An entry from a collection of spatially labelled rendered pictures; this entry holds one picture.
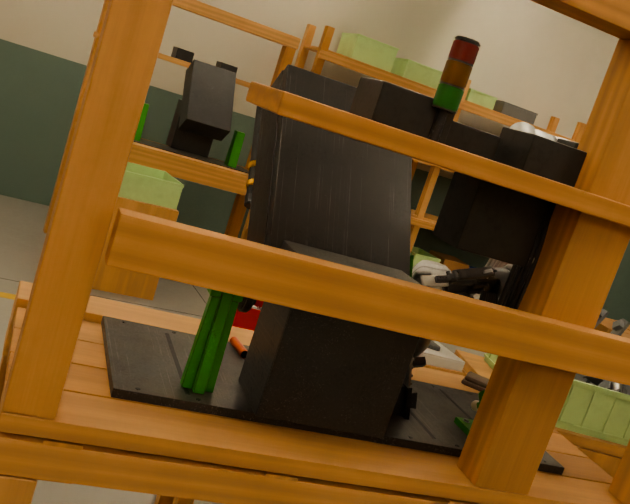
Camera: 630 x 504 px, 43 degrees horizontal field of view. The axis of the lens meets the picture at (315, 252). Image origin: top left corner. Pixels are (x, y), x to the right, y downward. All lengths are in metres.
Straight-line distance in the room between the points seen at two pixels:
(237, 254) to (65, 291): 0.29
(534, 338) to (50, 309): 0.91
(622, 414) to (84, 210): 2.03
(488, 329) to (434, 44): 6.77
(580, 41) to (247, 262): 8.04
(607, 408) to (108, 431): 1.81
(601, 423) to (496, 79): 6.16
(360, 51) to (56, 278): 6.06
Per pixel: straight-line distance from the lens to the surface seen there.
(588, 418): 2.85
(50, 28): 7.19
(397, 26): 8.05
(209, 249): 1.36
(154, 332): 1.99
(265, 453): 1.60
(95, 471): 1.56
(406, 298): 1.50
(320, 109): 1.37
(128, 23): 1.35
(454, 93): 1.53
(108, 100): 1.35
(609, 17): 1.67
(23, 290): 2.06
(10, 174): 7.31
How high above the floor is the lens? 1.53
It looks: 10 degrees down
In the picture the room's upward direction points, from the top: 18 degrees clockwise
